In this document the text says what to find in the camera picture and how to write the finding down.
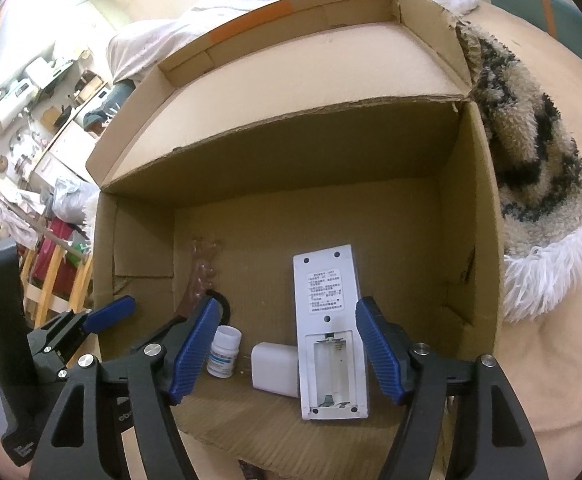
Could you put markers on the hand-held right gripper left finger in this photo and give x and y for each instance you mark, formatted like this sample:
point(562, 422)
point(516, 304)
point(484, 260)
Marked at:
point(191, 355)

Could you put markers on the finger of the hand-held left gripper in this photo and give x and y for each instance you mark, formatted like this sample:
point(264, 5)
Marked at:
point(113, 310)

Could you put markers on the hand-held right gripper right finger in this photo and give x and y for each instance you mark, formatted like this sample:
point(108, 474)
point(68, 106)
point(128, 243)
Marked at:
point(381, 355)

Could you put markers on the white pill bottle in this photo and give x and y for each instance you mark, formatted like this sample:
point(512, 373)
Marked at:
point(223, 355)

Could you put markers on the white remote control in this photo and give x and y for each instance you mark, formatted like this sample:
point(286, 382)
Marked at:
point(328, 310)

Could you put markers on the white charger adapter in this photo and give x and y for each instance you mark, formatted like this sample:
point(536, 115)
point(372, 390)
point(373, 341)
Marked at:
point(273, 370)

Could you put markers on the clear pink massage comb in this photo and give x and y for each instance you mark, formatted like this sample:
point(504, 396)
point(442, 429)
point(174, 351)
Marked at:
point(202, 270)

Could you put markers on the cardboard box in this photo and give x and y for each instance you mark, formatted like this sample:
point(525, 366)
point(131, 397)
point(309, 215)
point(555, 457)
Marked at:
point(321, 160)

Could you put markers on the wooden drying rack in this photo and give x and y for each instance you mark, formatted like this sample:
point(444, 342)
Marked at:
point(46, 280)

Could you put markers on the grey plastic bag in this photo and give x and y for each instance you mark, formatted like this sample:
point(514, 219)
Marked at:
point(71, 200)

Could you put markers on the white base cabinet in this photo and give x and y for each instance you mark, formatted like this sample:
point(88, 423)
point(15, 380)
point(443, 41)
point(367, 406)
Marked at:
point(66, 152)

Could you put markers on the white water heater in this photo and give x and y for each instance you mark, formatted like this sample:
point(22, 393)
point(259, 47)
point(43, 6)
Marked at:
point(8, 112)

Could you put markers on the teal pillow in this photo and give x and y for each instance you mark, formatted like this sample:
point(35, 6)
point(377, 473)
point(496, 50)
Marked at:
point(108, 105)

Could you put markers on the white cylindrical appliance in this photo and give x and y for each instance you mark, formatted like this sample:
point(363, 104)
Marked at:
point(38, 71)

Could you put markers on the fluffy patterned blanket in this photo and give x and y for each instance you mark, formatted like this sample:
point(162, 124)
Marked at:
point(531, 160)

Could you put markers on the white duvet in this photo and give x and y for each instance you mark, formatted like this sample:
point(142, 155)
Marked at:
point(161, 35)

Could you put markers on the teal cushion with orange stripe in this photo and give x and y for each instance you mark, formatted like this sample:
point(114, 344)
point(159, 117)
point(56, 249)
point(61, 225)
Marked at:
point(571, 15)

